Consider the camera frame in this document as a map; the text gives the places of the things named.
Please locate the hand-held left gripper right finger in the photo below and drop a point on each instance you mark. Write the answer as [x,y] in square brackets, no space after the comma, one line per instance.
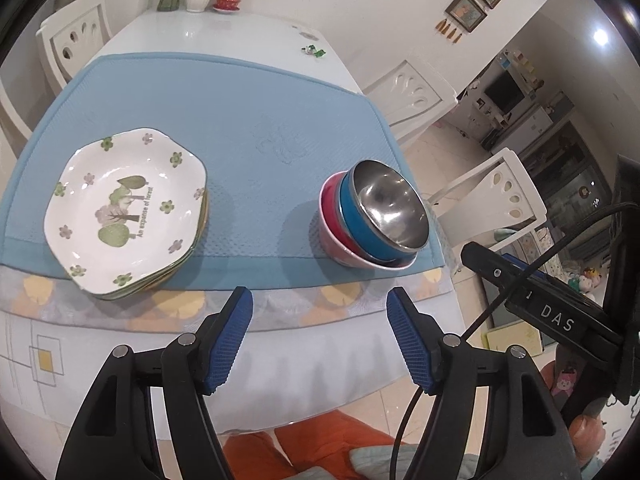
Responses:
[412,340]

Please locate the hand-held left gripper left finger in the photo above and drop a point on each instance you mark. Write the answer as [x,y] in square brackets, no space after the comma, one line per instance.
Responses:
[227,340]

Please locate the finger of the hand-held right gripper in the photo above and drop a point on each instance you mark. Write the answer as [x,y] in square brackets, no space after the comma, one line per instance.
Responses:
[485,265]
[542,275]

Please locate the round leaf pattern plate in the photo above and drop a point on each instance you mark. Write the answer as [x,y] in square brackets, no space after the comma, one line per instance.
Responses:
[165,285]

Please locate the square floral tree plate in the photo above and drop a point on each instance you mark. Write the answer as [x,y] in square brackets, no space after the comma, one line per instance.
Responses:
[125,200]
[200,230]

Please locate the pink dotted bowl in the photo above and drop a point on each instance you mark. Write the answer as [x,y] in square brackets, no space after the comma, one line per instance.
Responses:
[330,245]

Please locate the blue steel-lined bowl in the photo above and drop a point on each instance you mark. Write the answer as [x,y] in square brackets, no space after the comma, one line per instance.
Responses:
[350,210]

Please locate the red steel-lined bowl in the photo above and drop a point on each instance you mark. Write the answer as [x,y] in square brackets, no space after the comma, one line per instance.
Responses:
[331,205]

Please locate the stuffed toys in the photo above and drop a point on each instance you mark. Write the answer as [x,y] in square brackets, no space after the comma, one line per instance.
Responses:
[585,280]

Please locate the white dining chair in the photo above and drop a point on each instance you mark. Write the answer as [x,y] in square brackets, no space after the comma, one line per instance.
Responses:
[415,95]
[15,115]
[75,35]
[500,195]

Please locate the teal quilted cloth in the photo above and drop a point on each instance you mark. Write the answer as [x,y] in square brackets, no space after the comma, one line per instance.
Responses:
[380,462]

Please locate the orange cloth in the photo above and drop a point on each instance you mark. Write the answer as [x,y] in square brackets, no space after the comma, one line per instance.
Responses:
[310,440]

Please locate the white cabinet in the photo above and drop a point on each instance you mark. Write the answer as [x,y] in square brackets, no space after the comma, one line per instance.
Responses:
[525,127]

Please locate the black television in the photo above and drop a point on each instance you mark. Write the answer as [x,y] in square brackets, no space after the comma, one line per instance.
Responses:
[505,92]

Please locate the blue textured table mat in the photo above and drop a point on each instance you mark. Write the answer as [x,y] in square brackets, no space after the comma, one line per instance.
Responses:
[250,110]

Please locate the red lidded cup with saucer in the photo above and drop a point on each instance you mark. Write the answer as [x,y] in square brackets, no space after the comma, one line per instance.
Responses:
[227,2]

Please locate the yellow hanging wall ornament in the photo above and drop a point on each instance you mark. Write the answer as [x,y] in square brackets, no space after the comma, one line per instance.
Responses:
[448,31]

